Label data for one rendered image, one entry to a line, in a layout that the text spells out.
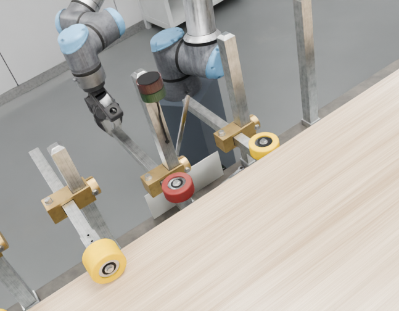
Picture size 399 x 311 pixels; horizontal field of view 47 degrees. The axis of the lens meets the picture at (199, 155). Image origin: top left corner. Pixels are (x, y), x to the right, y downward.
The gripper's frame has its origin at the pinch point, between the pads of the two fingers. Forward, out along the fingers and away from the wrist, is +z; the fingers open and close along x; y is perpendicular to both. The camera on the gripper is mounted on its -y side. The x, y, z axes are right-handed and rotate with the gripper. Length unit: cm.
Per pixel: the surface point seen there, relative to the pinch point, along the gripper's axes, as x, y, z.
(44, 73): -16, 232, 76
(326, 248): -13, -81, -8
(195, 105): -24.8, -11.6, -3.2
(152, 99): -2.4, -38.6, -30.8
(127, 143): 0.3, -11.6, -3.5
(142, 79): -2.8, -35.7, -34.8
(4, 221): 57, 99, 83
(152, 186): 3.8, -33.9, -3.6
